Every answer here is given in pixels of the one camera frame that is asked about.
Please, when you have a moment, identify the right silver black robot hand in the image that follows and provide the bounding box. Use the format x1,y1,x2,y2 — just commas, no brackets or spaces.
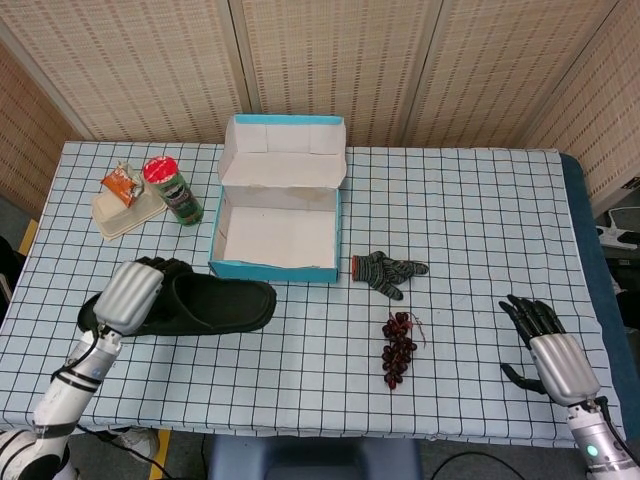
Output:
499,293,601,405

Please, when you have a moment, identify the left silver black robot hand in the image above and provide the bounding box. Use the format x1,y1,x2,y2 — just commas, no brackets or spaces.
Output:
93,256,196,337

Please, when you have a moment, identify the teal cardboard shoe box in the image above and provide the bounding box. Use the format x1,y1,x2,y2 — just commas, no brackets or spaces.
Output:
207,113,349,284

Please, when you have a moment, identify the green chips can red lid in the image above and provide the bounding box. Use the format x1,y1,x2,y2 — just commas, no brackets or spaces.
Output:
142,155,204,227

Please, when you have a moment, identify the orange snack packet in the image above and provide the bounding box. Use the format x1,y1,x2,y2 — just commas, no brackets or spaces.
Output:
100,160,146,209

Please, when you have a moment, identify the black bulky object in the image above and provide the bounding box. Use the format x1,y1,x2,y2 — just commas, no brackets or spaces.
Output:
0,234,26,306

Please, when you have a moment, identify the white sneaker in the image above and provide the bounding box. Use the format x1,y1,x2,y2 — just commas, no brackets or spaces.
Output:
117,428,160,464

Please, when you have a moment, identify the dark red grape bunch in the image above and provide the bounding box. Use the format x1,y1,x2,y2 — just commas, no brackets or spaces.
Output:
381,310,427,391

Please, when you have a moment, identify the blue checkered tablecloth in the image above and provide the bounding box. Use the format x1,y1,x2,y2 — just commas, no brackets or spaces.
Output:
0,141,627,444

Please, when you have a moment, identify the grey striped knit glove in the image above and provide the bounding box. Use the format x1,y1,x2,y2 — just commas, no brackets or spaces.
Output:
350,250,430,301

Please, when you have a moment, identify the blue padded chair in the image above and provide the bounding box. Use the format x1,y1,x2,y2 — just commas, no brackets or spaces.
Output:
207,435,424,480

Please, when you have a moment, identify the bamboo folding screen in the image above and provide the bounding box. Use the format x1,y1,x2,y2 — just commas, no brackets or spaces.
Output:
0,0,640,211

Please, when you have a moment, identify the black floor cable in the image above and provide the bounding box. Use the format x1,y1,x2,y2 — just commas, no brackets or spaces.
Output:
432,451,524,480

